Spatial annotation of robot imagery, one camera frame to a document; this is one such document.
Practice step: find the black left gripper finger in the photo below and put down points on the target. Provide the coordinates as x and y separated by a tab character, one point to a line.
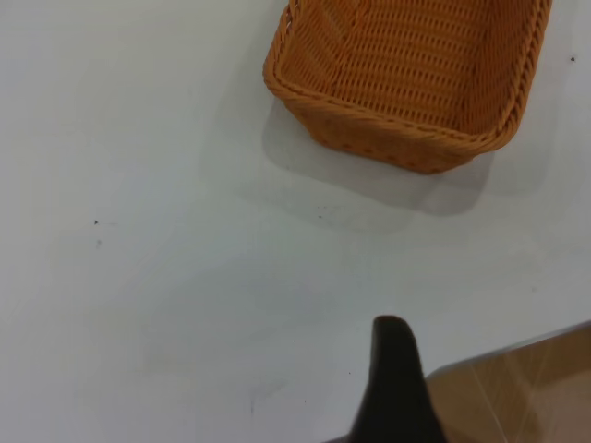
392	392

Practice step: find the orange woven wicker basket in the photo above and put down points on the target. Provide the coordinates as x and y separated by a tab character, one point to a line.
406	69

